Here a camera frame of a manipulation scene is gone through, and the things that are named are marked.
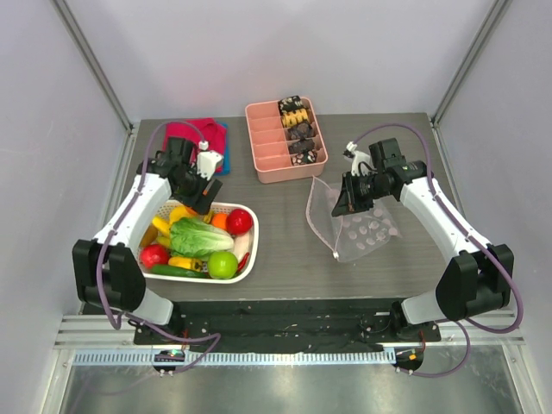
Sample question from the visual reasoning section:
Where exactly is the clear zip top bag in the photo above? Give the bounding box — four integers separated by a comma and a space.
305, 177, 401, 262

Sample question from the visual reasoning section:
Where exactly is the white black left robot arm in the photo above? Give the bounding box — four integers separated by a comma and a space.
72, 140, 223, 344

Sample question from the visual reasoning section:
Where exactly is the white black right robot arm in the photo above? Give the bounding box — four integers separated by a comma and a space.
331, 138, 513, 341

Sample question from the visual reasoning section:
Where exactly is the small orange toy fruit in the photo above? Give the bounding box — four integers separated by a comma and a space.
210, 213, 228, 230

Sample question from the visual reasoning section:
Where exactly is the blue folded cloth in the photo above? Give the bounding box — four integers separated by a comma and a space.
212, 122, 230, 176

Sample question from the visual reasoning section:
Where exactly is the yellow toy bell pepper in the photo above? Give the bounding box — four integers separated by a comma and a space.
169, 205, 194, 225

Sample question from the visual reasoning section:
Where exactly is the green toy lettuce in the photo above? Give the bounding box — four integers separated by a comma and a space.
170, 217, 235, 260

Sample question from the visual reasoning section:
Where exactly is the red toy apple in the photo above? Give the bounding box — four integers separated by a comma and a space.
226, 209, 254, 236

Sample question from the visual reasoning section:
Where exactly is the black pink dotted sock roll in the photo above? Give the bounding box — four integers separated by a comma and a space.
291, 150, 318, 166

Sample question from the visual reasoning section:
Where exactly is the yellow toy banana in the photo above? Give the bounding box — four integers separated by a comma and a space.
152, 216, 171, 238

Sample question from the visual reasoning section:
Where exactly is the black brown sock roll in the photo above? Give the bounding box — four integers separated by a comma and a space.
288, 139, 317, 155

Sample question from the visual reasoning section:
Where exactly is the white toy radish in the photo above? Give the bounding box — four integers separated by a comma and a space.
232, 233, 251, 260

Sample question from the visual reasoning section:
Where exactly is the magenta folded cloth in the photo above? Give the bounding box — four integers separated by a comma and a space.
162, 118, 216, 151

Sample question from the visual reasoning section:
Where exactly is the green toy apple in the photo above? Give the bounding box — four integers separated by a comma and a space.
207, 251, 238, 279

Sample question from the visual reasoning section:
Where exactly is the dark brown sock roll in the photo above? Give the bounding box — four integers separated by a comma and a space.
288, 122, 315, 141

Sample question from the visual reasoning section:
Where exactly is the red toy chili pepper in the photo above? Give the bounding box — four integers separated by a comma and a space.
237, 252, 250, 273

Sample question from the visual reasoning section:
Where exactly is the red toy tomato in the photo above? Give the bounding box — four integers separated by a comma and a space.
140, 244, 170, 269

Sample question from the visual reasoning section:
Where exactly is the pink divided organizer tray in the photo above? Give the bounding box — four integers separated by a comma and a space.
245, 96, 328, 184

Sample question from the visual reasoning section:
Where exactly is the green toy cucumber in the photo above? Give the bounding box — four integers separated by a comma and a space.
148, 265, 209, 279

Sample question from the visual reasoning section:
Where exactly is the yellow black sock roll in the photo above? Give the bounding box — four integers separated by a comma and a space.
280, 108, 310, 128

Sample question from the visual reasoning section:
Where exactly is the black patterned sock roll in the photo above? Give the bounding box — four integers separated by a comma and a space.
278, 95, 304, 114

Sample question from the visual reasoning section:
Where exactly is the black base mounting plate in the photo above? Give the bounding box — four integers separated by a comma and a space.
133, 297, 442, 353

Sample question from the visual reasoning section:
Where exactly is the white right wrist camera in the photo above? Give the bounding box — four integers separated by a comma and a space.
343, 141, 373, 177

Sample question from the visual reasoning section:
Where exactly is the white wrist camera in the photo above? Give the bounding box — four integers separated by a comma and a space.
196, 140, 223, 180
343, 141, 373, 177

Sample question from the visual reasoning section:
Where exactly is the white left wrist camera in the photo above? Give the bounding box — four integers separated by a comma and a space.
196, 140, 223, 180

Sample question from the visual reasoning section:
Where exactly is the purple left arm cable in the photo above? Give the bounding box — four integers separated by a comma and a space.
90, 121, 223, 396

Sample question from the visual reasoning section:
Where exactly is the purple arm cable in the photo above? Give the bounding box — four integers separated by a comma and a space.
90, 121, 223, 396
352, 122, 524, 379

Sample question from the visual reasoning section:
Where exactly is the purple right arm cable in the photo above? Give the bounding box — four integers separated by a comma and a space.
352, 122, 524, 379

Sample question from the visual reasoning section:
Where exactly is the perforated metal cable tray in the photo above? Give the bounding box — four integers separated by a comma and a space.
72, 348, 396, 367

